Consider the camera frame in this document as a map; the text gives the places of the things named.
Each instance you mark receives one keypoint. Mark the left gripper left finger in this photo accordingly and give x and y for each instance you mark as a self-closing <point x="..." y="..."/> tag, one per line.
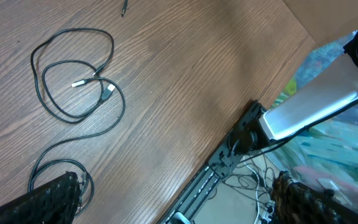
<point x="53" y="202"/>

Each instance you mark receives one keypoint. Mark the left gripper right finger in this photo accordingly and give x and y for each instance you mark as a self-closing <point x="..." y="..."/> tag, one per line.
<point x="296" y="203"/>

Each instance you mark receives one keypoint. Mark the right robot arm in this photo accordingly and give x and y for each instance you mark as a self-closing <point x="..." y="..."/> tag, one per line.
<point x="330" y="93"/>

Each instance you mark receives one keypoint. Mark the cardboard wall panel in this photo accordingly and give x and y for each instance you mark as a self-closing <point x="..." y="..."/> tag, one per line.
<point x="325" y="20"/>

